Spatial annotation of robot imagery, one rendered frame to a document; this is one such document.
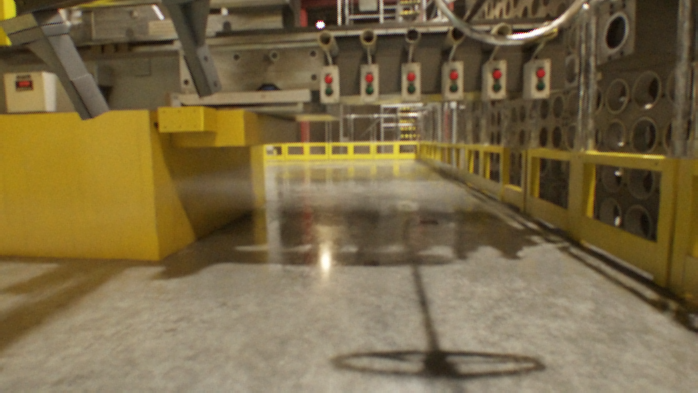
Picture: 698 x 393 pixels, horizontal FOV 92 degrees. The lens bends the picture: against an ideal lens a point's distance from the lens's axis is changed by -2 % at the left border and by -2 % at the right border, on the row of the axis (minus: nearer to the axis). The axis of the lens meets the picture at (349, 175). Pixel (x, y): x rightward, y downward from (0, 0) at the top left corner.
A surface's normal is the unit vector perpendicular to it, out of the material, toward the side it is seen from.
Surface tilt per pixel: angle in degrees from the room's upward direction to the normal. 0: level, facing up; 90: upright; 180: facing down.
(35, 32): 113
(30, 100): 90
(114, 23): 90
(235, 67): 90
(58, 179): 90
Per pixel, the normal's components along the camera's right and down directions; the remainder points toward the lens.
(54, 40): 0.98, -0.13
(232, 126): -0.10, 0.10
